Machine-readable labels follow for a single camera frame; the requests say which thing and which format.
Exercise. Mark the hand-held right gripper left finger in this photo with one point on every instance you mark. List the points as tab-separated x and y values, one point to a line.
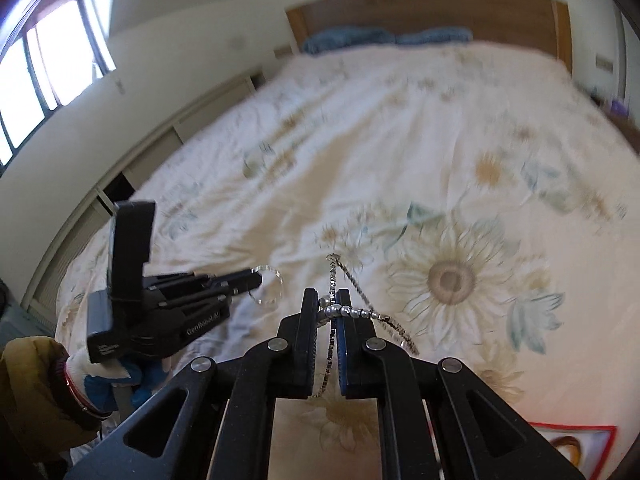
306	340

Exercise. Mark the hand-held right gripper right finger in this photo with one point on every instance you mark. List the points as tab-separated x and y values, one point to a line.
344	355

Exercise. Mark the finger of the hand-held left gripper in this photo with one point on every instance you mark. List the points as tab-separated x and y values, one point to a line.
210	279
220	297

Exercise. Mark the amber bangle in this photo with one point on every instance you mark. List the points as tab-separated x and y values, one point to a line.
556	442

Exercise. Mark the red cardboard box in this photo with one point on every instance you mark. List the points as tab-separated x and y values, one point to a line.
600	435

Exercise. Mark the person's left forearm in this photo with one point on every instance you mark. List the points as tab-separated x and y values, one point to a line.
30	395

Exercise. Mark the person's left hand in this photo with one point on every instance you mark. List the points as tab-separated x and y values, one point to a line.
102	377

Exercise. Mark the grey ribbed object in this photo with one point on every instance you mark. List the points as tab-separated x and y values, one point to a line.
20	320

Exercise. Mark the low white slatted cabinet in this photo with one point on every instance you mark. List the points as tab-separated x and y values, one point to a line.
150	150

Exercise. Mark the bed with floral duvet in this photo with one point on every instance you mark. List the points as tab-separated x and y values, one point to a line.
400	135

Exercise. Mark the window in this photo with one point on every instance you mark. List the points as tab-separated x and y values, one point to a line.
45	70

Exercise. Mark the large blue pillow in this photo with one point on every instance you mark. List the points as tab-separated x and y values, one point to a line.
345	40

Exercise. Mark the small blue pillow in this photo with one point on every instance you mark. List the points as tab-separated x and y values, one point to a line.
432	36

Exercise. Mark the wooden nightstand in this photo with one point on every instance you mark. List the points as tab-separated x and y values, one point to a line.
625	130

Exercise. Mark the wooden headboard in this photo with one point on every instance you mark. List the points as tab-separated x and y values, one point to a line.
450	10

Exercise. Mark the purple item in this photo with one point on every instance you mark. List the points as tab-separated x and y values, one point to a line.
620	107

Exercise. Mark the beige wall switch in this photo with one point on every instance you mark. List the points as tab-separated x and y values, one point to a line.
605	64
283	52

